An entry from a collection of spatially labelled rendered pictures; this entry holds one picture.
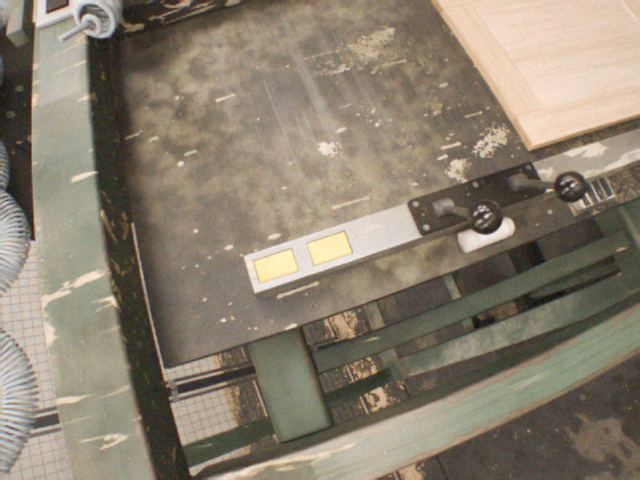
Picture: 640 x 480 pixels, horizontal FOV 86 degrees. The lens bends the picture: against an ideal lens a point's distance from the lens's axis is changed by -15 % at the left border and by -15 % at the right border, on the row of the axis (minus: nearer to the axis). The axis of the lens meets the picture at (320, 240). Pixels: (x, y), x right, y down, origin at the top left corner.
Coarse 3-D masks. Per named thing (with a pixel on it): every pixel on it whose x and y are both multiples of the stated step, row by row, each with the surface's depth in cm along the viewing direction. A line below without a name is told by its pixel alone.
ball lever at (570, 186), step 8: (512, 176) 51; (520, 176) 51; (560, 176) 41; (568, 176) 40; (576, 176) 40; (512, 184) 51; (520, 184) 50; (528, 184) 49; (536, 184) 47; (544, 184) 45; (552, 184) 44; (560, 184) 41; (568, 184) 40; (576, 184) 40; (584, 184) 40; (560, 192) 41; (568, 192) 40; (576, 192) 40; (584, 192) 40; (568, 200) 41; (576, 200) 41
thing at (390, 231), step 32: (544, 160) 54; (576, 160) 54; (608, 160) 54; (352, 224) 51; (384, 224) 51; (256, 256) 50; (352, 256) 50; (384, 256) 53; (256, 288) 49; (288, 288) 52
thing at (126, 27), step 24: (72, 0) 58; (144, 0) 62; (168, 0) 64; (192, 0) 66; (216, 0) 67; (240, 0) 69; (48, 24) 57; (120, 24) 64; (144, 24) 66; (168, 24) 68
